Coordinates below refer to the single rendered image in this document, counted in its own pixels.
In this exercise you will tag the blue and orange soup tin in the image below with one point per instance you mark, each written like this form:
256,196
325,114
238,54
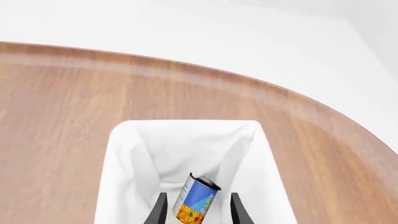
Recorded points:
196,200

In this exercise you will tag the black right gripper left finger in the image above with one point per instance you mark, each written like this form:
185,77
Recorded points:
159,211

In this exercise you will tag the white basket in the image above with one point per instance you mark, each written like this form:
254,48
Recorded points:
199,149

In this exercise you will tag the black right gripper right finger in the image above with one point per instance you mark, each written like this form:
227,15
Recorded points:
238,210

